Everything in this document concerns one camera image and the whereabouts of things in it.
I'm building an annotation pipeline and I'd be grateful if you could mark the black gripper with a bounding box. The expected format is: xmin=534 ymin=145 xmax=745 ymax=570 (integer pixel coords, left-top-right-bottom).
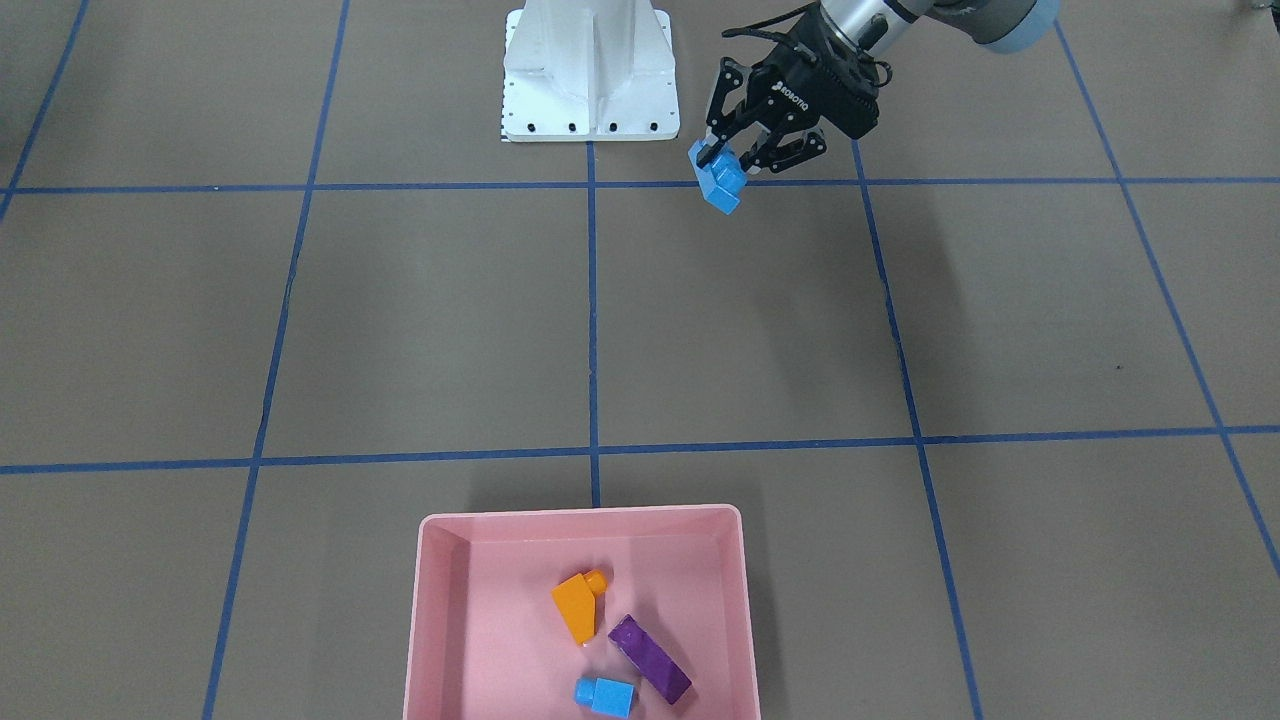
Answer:
xmin=698 ymin=31 xmax=886 ymax=176

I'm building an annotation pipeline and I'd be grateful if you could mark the long blue toy block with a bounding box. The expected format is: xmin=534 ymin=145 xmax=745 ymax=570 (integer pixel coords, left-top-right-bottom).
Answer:
xmin=687 ymin=138 xmax=748 ymax=215

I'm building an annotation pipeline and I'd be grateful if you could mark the orange toy block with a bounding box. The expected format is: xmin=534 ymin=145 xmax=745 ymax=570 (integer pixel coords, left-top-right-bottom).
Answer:
xmin=550 ymin=569 xmax=609 ymax=646

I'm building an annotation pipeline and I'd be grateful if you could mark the purple toy block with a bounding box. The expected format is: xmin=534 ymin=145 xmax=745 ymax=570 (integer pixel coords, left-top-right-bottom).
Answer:
xmin=608 ymin=614 xmax=692 ymax=706

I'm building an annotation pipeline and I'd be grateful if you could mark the small blue toy block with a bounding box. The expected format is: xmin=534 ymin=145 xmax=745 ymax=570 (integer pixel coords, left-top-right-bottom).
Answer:
xmin=573 ymin=676 xmax=636 ymax=719

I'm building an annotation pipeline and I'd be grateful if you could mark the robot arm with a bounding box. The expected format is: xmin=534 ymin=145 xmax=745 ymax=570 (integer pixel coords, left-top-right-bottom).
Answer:
xmin=689 ymin=1 xmax=1061 ymax=183

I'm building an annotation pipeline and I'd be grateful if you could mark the pink plastic box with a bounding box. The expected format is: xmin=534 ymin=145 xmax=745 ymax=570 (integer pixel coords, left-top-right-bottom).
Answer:
xmin=403 ymin=503 xmax=762 ymax=719

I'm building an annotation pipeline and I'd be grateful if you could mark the brown paper table mat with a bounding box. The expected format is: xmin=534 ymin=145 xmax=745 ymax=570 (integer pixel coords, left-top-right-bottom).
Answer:
xmin=3 ymin=1 xmax=1277 ymax=719

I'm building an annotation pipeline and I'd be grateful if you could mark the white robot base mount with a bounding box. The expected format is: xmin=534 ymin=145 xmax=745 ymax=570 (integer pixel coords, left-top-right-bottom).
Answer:
xmin=500 ymin=1 xmax=681 ymax=143

